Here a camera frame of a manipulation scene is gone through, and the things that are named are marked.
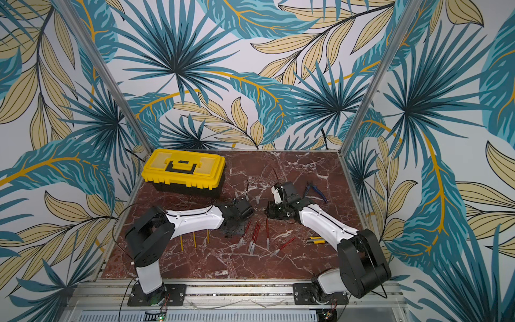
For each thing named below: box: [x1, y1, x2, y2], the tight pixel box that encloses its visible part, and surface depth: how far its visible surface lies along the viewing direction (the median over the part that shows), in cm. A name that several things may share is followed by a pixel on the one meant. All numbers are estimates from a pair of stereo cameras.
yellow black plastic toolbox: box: [140, 148, 226, 199], surface depth 91 cm
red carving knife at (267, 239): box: [266, 218, 270, 251], surface depth 89 cm
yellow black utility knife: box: [306, 236, 326, 245], surface depth 88 cm
